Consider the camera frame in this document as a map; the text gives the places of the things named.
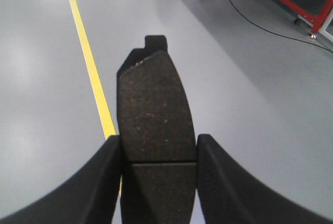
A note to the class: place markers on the red conveyor frame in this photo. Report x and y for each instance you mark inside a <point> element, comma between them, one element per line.
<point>299,2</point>

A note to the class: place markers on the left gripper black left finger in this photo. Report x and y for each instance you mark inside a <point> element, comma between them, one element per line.
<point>89,196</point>

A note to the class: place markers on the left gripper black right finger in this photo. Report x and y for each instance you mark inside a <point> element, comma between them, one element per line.
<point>230,194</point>

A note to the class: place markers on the grey brake pad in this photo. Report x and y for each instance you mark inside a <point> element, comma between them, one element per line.
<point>157,137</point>

